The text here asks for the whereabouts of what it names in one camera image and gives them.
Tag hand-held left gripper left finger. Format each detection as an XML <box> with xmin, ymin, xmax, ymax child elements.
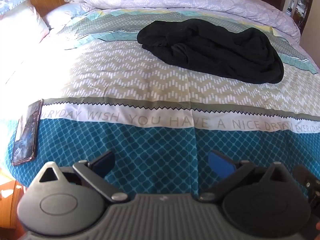
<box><xmin>32</xmin><ymin>150</ymin><xmax>128</xmax><ymax>203</ymax></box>

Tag smartphone in clear case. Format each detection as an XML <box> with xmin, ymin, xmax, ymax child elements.
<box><xmin>11</xmin><ymin>99</ymin><xmax>44</xmax><ymax>167</ymax></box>

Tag white pillow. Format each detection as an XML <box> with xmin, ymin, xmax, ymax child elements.
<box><xmin>0</xmin><ymin>4</ymin><xmax>50</xmax><ymax>48</ymax></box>

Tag light blue pillow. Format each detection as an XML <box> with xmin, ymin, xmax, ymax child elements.
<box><xmin>42</xmin><ymin>2</ymin><xmax>100</xmax><ymax>30</ymax></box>

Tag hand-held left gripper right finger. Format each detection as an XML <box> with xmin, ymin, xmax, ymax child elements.
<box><xmin>197</xmin><ymin>150</ymin><xmax>293</xmax><ymax>202</ymax></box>

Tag black pants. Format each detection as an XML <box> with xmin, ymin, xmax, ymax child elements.
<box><xmin>136</xmin><ymin>18</ymin><xmax>284</xmax><ymax>84</ymax></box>

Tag patterned teal and beige bedspread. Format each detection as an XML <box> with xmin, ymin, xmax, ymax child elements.
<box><xmin>0</xmin><ymin>7</ymin><xmax>320</xmax><ymax>198</ymax></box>

